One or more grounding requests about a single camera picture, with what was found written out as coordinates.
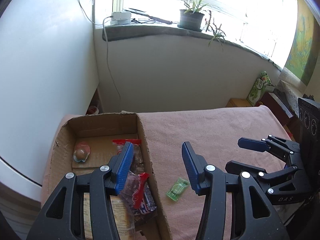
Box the white appliance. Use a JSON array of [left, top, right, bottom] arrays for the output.
[[1, 0, 99, 201]]

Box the white cable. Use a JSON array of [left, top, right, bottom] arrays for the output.
[[76, 0, 123, 113]]

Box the white power adapter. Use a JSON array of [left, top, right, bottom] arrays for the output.
[[110, 11, 131, 25]]

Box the red-topped snack bag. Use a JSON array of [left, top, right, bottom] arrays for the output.
[[112, 139, 144, 173]]

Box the dark potted plant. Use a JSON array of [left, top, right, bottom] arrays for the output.
[[177, 0, 226, 49]]

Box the green tissue box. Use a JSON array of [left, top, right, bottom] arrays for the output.
[[247, 71, 272, 106]]

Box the small green candy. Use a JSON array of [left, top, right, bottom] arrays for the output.
[[166, 177, 190, 202]]

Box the wooden cabinet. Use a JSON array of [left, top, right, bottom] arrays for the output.
[[226, 98, 252, 107]]

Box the stone window sill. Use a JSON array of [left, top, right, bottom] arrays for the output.
[[101, 24, 282, 72]]

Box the dark red box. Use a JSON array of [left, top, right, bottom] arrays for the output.
[[260, 92, 293, 126]]

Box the white lace cloth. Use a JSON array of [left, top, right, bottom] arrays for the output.
[[276, 67, 306, 115]]

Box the red-sealed dried fruit bag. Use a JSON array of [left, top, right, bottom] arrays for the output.
[[120, 171, 150, 209]]

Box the Chinese Snickers bar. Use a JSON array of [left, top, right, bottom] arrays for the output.
[[133, 183, 157, 216]]

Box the cardboard box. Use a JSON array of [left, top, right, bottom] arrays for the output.
[[40, 113, 172, 239]]

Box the packed egg in box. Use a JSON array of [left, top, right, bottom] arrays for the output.
[[73, 141, 91, 163]]

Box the clear bread bag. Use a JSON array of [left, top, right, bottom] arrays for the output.
[[84, 193, 135, 240]]

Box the yellow green wall map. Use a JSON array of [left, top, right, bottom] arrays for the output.
[[284, 0, 317, 86]]

